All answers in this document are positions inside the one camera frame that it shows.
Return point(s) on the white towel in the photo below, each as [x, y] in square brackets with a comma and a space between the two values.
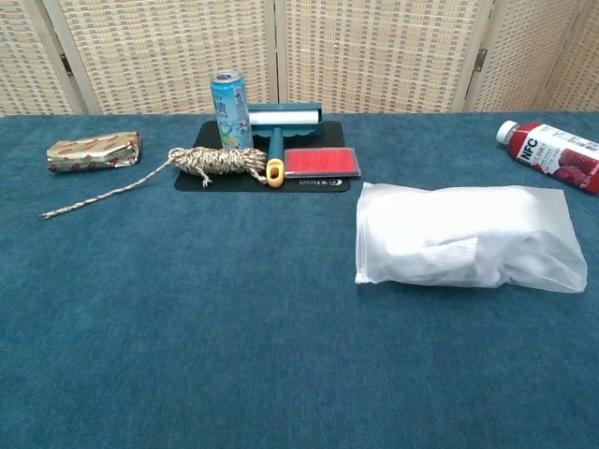
[444, 262]

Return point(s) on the frosted plastic zip bag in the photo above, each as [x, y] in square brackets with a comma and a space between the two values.
[468, 210]

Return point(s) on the red ink pad case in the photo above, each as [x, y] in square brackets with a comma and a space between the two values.
[320, 162]

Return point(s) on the teal lint roller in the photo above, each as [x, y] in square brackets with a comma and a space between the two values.
[276, 145]

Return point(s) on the black rectangular mat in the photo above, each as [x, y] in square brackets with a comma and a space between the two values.
[327, 133]

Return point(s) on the blue drink can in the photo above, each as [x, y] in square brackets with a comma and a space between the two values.
[231, 112]

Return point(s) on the gold foil wrapped packet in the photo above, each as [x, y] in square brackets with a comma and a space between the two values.
[89, 150]

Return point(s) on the woven folding screen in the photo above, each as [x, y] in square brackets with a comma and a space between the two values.
[164, 47]

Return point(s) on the dark screen hinge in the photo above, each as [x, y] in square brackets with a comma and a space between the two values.
[66, 64]
[481, 60]

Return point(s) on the red juice bottle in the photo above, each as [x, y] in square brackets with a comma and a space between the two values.
[552, 154]

